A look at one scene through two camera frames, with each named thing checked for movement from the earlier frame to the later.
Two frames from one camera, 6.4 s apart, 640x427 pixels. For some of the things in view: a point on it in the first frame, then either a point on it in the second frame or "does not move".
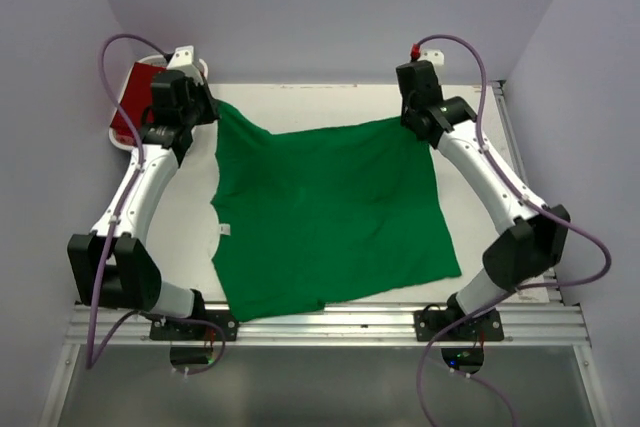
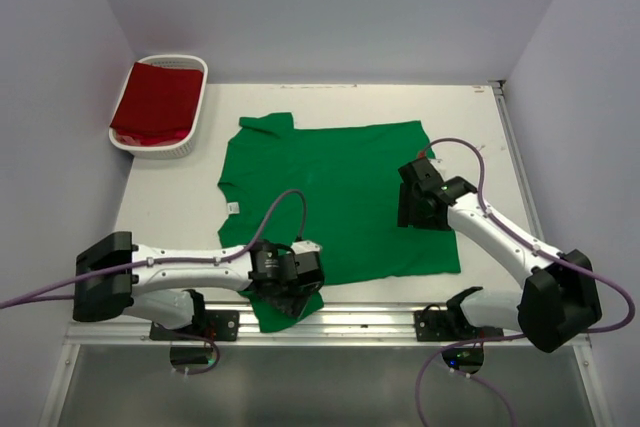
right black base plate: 429,324 does not move
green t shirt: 308,217 does not move
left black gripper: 206,103 → 292,304
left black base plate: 172,330 does not move
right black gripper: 413,118 → 409,204
